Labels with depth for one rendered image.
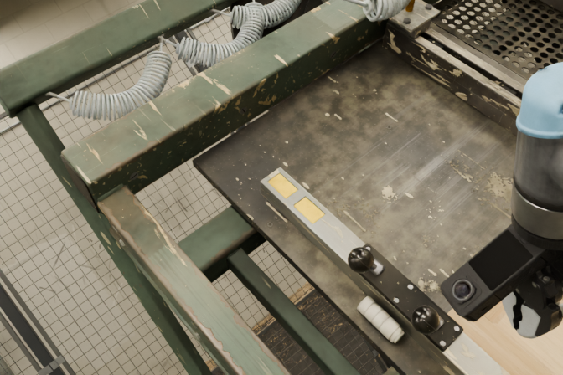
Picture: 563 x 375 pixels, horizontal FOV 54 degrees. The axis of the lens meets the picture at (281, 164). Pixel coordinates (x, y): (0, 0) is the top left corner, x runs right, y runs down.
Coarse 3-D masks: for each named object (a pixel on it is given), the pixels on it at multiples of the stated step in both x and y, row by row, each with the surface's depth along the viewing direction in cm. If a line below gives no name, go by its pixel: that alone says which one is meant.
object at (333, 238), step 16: (272, 176) 101; (288, 176) 101; (272, 192) 99; (304, 192) 99; (288, 208) 97; (320, 208) 97; (304, 224) 95; (320, 224) 95; (336, 224) 95; (320, 240) 94; (336, 240) 93; (352, 240) 93; (336, 256) 92; (352, 272) 91; (368, 288) 89; (384, 304) 88; (400, 320) 86; (416, 336) 85; (464, 336) 83; (432, 352) 84; (448, 352) 82; (464, 352) 82; (480, 352) 82; (448, 368) 83; (464, 368) 80; (480, 368) 80; (496, 368) 80
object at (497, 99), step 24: (360, 0) 123; (408, 24) 117; (408, 48) 123; (432, 48) 118; (456, 48) 118; (432, 72) 121; (456, 72) 116; (480, 72) 116; (480, 96) 114; (504, 96) 110; (504, 120) 113
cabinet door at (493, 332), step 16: (464, 320) 87; (480, 320) 87; (496, 320) 87; (480, 336) 85; (496, 336) 85; (512, 336) 86; (544, 336) 86; (560, 336) 86; (496, 352) 84; (512, 352) 84; (528, 352) 84; (544, 352) 84; (560, 352) 84; (512, 368) 82; (528, 368) 82; (544, 368) 82; (560, 368) 83
